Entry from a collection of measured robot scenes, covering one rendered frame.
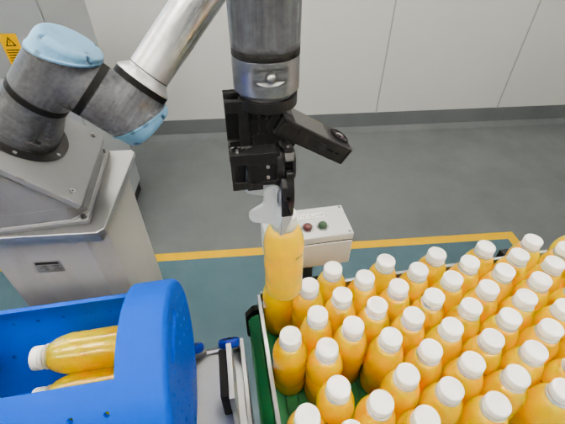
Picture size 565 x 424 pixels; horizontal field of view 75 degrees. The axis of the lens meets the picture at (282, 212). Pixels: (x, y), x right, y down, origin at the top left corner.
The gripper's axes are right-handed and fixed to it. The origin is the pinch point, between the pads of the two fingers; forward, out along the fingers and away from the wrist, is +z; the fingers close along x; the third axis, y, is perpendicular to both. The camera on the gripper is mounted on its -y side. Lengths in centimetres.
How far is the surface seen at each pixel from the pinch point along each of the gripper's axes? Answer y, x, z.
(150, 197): 65, -180, 131
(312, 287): -6.5, -2.6, 22.4
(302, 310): -4.2, -0.8, 27.3
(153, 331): 19.9, 11.8, 7.2
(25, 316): 46, -4, 20
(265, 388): 5.0, 7.5, 40.7
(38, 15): 78, -142, 3
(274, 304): 1.1, -3.7, 28.1
